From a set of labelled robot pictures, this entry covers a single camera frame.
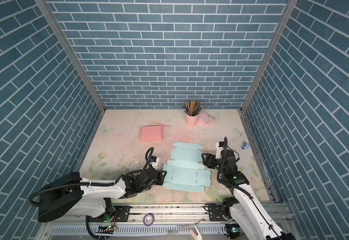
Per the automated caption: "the light blue paper box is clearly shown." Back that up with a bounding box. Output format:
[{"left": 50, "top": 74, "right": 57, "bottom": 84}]
[{"left": 163, "top": 142, "right": 211, "bottom": 193}]

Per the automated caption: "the pink paper box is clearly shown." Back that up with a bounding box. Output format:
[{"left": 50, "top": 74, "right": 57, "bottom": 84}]
[{"left": 139, "top": 125, "right": 162, "bottom": 142}]

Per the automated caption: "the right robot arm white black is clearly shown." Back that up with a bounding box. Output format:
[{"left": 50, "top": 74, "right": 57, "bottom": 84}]
[{"left": 201, "top": 137, "right": 295, "bottom": 240}]

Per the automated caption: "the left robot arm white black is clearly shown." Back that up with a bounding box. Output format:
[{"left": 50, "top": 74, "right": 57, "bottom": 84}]
[{"left": 26, "top": 147, "right": 167, "bottom": 223}]

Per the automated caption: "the small blue clip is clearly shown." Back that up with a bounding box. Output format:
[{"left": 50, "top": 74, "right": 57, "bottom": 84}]
[{"left": 241, "top": 141, "right": 250, "bottom": 150}]

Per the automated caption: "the pink pencil case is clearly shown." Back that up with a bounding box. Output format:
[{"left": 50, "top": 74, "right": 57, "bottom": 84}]
[{"left": 197, "top": 111, "right": 214, "bottom": 127}]

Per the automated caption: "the pink metal pencil cup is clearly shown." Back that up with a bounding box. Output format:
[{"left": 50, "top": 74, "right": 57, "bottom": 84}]
[{"left": 185, "top": 115, "right": 198, "bottom": 127}]

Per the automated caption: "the coloured pencils bundle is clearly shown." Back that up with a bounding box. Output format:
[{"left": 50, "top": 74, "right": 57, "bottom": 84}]
[{"left": 183, "top": 100, "right": 203, "bottom": 117}]

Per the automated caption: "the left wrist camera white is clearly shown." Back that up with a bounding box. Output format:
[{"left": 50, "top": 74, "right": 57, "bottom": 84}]
[{"left": 149, "top": 156, "right": 161, "bottom": 171}]

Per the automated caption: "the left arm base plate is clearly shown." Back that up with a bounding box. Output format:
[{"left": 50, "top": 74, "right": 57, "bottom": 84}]
[{"left": 88, "top": 206, "right": 131, "bottom": 223}]

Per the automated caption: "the purple tape ring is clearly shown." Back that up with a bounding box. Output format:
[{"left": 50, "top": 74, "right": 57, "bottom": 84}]
[{"left": 142, "top": 212, "right": 155, "bottom": 227}]

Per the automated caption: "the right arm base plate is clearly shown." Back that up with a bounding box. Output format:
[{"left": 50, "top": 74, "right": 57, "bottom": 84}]
[{"left": 203, "top": 203, "right": 238, "bottom": 223}]

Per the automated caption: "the white tool on rail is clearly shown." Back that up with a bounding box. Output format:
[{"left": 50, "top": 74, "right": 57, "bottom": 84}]
[{"left": 177, "top": 222, "right": 203, "bottom": 240}]

